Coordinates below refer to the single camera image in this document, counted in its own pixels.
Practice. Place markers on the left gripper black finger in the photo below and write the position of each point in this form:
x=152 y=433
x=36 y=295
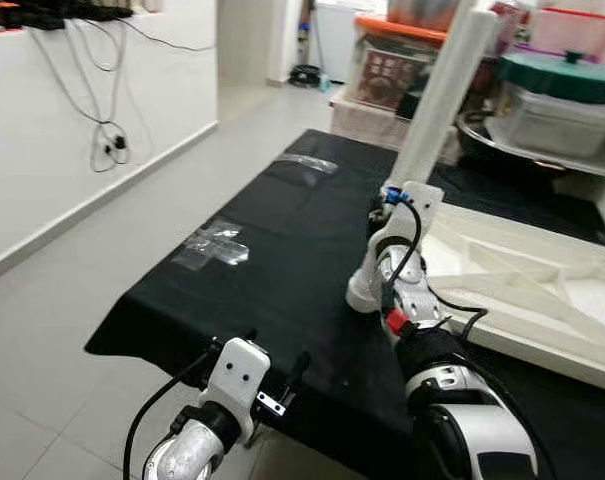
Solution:
x=298 y=370

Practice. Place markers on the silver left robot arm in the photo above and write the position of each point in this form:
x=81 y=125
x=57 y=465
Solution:
x=187 y=455

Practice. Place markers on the clear plastic wrapper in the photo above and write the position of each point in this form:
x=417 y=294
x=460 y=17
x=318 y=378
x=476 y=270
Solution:
x=212 y=247
x=307 y=163

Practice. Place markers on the brown cloth covered bench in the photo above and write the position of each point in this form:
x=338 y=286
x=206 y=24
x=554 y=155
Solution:
x=367 y=125

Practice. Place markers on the black wok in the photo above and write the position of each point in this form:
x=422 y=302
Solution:
x=482 y=145

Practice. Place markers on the orange lid storage box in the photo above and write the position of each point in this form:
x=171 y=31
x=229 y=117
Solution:
x=387 y=70

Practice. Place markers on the small black floor object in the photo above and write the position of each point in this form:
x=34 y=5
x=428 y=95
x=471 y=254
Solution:
x=307 y=75

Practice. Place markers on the black bag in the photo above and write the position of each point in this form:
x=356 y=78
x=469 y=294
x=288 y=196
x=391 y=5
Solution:
x=479 y=92

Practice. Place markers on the clear plastic container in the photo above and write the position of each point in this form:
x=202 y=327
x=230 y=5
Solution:
x=557 y=125

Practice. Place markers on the green pot lid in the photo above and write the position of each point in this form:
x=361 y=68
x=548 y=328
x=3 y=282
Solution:
x=562 y=78

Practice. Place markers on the pink plastic container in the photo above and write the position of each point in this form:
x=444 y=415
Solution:
x=577 y=35

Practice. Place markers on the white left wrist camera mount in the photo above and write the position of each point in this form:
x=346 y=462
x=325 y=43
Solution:
x=237 y=372

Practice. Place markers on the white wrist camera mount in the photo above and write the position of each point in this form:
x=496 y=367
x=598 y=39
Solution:
x=422 y=210
x=237 y=372

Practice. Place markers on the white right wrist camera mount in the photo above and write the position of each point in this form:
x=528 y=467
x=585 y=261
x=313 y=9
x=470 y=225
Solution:
x=422 y=210

